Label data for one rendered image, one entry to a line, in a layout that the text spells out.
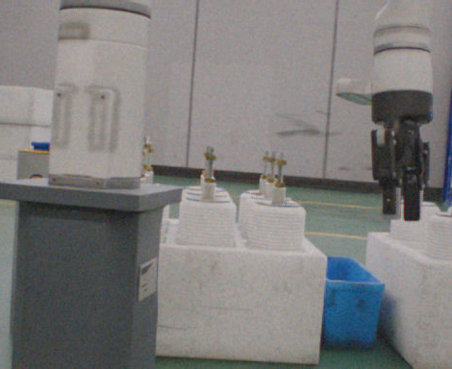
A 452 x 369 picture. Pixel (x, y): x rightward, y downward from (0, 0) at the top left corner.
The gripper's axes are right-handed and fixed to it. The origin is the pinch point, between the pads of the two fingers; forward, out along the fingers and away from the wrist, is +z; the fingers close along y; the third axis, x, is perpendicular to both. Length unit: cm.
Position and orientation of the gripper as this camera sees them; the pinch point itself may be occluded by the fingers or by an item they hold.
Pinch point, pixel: (402, 209)
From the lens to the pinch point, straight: 92.7
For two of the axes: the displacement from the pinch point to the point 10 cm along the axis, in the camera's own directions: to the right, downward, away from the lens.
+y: 5.7, 0.7, 8.2
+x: -8.2, 0.3, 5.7
